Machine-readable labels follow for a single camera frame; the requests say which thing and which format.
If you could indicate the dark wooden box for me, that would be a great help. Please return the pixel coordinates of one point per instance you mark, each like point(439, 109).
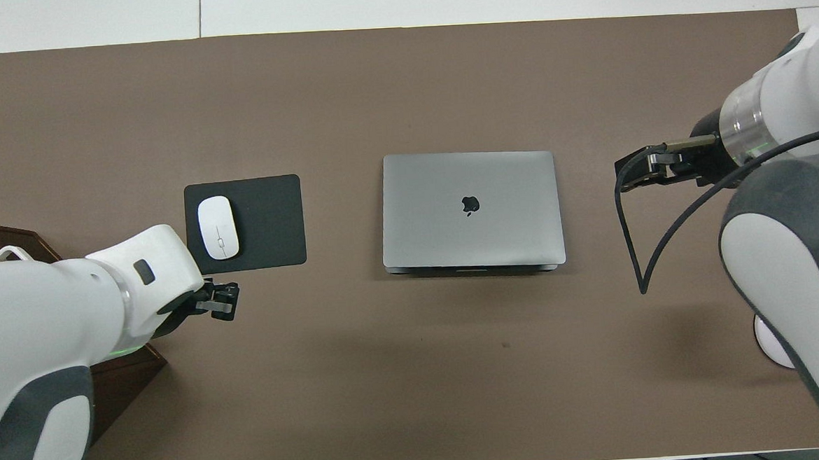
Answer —
point(130, 374)

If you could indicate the brown table mat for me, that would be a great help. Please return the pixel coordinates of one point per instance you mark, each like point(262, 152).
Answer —
point(389, 371)

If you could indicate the white computer mouse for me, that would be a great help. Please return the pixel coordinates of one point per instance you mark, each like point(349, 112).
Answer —
point(218, 227)

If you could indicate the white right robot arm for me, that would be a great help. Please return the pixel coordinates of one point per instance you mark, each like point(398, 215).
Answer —
point(790, 273)

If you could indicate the white desk lamp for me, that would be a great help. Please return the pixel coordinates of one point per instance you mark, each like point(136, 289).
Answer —
point(769, 341)

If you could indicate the grey laptop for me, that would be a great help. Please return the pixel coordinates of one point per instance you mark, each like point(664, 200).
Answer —
point(452, 235)

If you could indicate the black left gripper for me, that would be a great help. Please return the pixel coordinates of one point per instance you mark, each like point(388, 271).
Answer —
point(182, 308)

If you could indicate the black mouse pad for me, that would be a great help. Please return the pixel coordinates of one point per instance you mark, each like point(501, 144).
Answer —
point(269, 223)

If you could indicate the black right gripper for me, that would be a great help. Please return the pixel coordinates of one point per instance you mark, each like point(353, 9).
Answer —
point(711, 161)

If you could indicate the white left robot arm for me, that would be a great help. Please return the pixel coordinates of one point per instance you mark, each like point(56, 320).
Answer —
point(35, 313)

